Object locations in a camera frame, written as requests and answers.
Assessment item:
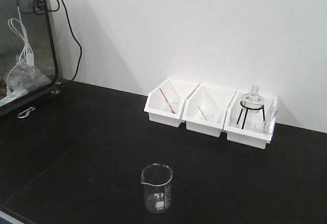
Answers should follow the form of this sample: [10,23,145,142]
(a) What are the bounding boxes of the white cable with adapter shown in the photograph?
[5,5,35,97]

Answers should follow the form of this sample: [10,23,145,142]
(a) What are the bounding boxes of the green pipette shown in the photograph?
[197,106,208,121]

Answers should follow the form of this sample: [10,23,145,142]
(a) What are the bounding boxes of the middle white storage bin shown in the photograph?
[182,84,236,138]

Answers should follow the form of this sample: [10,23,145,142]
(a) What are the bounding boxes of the right white storage bin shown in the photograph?
[224,91,278,149]

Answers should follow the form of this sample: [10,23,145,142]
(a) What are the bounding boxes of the red pipette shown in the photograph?
[159,88,176,114]

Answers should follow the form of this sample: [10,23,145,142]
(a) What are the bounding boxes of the black tripod stand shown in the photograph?
[237,101,268,129]

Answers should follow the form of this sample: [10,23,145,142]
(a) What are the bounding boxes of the left white storage bin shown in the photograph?
[144,79,199,127]

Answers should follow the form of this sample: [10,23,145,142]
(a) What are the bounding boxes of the glass rods in right bin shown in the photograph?
[263,100,277,134]

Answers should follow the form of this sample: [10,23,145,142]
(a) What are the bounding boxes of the small beaker in middle bin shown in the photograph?
[203,110,215,122]

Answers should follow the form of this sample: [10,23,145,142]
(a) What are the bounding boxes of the white storage bin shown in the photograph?
[182,84,236,138]
[224,91,278,149]
[144,79,199,127]

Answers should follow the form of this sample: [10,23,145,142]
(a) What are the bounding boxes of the round glass flask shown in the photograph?
[241,86,265,113]

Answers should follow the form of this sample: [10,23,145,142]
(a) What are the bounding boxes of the black power cable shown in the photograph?
[19,0,83,82]

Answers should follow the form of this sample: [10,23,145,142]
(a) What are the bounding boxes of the clear glass beaker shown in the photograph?
[141,163,173,214]

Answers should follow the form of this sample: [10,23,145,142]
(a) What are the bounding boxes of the small beaker in left bin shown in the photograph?
[167,98,179,114]

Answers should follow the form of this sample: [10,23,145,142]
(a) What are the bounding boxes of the black framed glass cabinet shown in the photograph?
[1,0,60,116]

